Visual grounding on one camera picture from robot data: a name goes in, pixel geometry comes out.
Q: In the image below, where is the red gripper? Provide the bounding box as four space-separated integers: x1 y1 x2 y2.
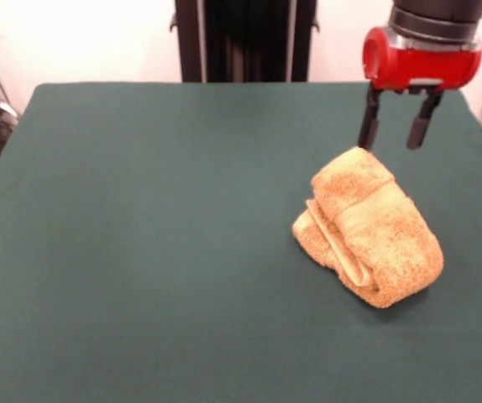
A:
357 25 482 151

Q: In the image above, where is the orange terry towel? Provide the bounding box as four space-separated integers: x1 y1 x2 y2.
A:
291 145 444 311

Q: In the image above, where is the black metal stand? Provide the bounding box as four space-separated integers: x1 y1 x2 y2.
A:
168 0 322 83

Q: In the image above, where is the dark green table cloth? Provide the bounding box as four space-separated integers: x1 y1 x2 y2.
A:
0 81 482 403

